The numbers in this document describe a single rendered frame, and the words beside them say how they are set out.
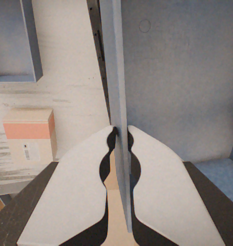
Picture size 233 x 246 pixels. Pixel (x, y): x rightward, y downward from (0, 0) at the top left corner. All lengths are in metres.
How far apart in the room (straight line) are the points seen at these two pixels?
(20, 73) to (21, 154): 0.23
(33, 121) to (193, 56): 0.44
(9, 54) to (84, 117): 0.27
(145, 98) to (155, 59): 0.04
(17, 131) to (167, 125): 0.45
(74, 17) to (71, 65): 0.12
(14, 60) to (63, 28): 0.16
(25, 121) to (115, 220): 0.39
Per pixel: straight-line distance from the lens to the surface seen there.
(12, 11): 0.55
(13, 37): 0.56
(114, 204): 0.55
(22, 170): 0.76
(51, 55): 0.54
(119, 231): 0.67
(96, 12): 0.29
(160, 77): 0.17
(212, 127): 0.22
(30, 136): 0.57
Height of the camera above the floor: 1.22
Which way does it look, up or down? 60 degrees down
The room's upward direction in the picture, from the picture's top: 167 degrees clockwise
